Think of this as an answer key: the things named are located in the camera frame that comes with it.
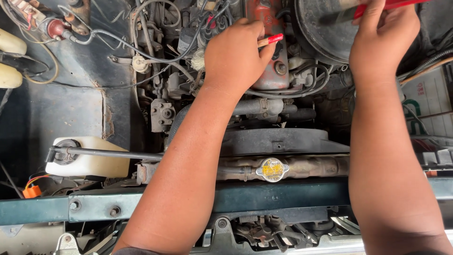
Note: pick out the person's right hand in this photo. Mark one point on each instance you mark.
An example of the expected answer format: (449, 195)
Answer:
(382, 46)

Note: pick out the person's left hand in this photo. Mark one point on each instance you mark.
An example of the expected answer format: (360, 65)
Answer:
(230, 56)

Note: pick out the person's right fingers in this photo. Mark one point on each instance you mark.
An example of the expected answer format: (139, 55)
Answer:
(393, 16)

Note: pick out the round black air cleaner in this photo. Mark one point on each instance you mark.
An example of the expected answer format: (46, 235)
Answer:
(325, 35)

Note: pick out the white car battery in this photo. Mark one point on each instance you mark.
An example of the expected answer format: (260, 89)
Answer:
(430, 102)

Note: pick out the red engine valve cover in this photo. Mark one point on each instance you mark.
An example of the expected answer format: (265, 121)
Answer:
(274, 76)

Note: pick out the black fan shroud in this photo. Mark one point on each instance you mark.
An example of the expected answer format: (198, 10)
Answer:
(283, 141)

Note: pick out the rusty radiator tank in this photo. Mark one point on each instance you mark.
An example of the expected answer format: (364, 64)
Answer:
(315, 166)

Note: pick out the black distributor cap with leads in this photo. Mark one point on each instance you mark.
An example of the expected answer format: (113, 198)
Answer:
(207, 24)

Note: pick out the yellow-labelled radiator cap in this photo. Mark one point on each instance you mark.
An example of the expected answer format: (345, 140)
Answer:
(272, 170)

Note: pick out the green radiator support beam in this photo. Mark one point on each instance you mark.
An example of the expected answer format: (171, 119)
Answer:
(269, 198)

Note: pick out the metal hood latch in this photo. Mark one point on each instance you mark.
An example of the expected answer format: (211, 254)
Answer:
(269, 230)

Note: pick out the grey steering gear box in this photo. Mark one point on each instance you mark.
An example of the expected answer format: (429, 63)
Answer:
(162, 114)

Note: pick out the white round vacuum valve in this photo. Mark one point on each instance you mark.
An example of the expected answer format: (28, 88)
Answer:
(140, 63)

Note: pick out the white coolant overflow tank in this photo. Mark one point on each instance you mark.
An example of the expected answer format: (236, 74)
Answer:
(95, 164)

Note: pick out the red ignition coil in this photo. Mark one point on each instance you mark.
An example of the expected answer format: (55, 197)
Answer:
(56, 28)

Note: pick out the cream fluid reservoir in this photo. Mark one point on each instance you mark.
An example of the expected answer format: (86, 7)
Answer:
(10, 43)
(9, 76)

